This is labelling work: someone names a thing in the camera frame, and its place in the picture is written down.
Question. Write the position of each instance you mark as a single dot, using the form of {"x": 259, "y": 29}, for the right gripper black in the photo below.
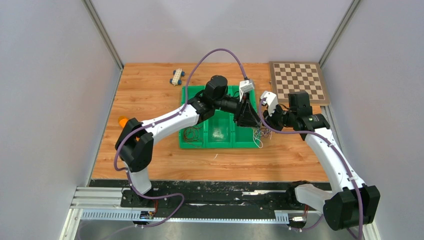
{"x": 270, "y": 119}

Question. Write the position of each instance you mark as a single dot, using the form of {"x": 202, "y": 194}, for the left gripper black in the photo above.
{"x": 244, "y": 116}

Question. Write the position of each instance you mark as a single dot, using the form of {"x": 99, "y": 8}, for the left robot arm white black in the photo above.
{"x": 138, "y": 138}

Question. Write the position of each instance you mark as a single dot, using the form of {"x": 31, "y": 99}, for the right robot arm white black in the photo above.
{"x": 351, "y": 202}

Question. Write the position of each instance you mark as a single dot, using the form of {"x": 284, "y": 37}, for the green six-compartment tray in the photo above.
{"x": 218, "y": 132}

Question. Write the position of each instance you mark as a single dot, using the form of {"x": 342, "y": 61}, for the wooden chessboard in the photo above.
{"x": 287, "y": 77}

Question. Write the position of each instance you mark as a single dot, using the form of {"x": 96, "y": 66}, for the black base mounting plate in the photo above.
{"x": 210, "y": 199}

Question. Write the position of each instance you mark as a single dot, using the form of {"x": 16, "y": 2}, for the white blue toy car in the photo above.
{"x": 177, "y": 75}

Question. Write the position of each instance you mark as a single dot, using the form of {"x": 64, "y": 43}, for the orange plastic carrot toy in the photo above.
{"x": 123, "y": 122}

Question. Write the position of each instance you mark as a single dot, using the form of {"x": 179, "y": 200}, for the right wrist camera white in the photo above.
{"x": 270, "y": 100}

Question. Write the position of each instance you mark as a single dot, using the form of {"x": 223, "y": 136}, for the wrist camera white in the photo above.
{"x": 270, "y": 100}
{"x": 245, "y": 86}

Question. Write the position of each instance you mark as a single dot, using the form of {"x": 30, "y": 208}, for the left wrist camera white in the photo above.
{"x": 245, "y": 86}

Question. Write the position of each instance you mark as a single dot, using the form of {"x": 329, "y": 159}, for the aluminium frame rail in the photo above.
{"x": 96, "y": 198}

